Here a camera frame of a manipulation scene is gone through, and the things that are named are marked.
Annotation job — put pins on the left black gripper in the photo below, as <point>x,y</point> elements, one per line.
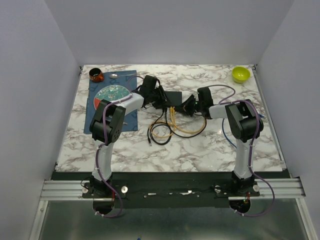
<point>162,99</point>

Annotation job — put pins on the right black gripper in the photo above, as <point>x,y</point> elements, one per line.
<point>186,105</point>

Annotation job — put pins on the black network switch box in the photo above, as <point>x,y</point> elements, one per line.
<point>174,99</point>

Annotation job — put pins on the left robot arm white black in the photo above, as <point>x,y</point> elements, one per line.
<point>107,122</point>

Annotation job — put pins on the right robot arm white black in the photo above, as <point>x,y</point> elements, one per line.
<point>244,122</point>

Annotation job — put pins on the blue cloth placemat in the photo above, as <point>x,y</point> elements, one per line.
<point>94,87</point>

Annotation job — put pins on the teal red patterned plate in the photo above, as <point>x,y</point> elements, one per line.
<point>110,93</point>

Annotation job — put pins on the metal spoon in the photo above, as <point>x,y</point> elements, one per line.
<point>116,76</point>

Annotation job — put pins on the red black cup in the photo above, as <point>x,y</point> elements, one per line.
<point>96,75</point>

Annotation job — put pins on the green bowl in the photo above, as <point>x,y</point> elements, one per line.
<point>240,74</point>

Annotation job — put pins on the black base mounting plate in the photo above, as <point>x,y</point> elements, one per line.
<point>134,190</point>

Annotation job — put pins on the aluminium rail frame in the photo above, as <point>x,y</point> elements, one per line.
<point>71,190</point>

